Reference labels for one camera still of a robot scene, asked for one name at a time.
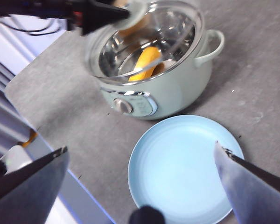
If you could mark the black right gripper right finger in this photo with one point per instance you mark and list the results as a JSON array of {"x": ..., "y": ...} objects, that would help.
[{"x": 259, "y": 198}]

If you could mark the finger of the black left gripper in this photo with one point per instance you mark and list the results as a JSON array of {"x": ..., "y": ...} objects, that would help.
[{"x": 98, "y": 16}]

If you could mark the white device with orange part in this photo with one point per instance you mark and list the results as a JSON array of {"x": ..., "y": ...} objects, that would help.
[{"x": 16, "y": 158}]

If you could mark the yellow corn cob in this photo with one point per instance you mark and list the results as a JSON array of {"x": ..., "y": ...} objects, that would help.
[{"x": 147, "y": 60}]

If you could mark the blue round plate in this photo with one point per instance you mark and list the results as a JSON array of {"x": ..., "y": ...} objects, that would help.
[{"x": 177, "y": 163}]

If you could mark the glass lid with green knob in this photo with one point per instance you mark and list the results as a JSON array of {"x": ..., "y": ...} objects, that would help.
[{"x": 177, "y": 23}]

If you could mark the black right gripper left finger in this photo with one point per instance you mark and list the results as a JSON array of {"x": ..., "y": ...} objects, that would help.
[{"x": 25, "y": 198}]

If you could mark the pale green electric steamer pot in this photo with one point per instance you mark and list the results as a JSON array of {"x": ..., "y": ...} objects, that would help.
[{"x": 177, "y": 93}]

